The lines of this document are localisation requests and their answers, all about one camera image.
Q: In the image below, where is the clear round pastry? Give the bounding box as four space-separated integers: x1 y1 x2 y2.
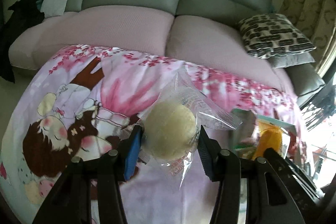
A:
124 69 241 187

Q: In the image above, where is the orange translucent snack bag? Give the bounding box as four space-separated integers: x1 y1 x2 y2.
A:
252 119 290 160

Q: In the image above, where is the teal white cardboard box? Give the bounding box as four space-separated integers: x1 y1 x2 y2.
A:
229 109 301 164

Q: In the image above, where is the pink anime printed cloth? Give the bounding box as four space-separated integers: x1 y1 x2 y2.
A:
1 45 307 223

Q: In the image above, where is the grey cushion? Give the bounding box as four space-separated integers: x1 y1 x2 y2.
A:
268 52 315 69

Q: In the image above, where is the black white patterned cushion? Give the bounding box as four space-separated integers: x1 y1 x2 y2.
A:
238 14 316 59

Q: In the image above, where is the black clothing on sofa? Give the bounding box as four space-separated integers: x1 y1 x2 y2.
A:
1 0 45 83

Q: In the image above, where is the grey sofa with pink cover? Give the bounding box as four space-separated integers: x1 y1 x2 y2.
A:
9 0 325 104

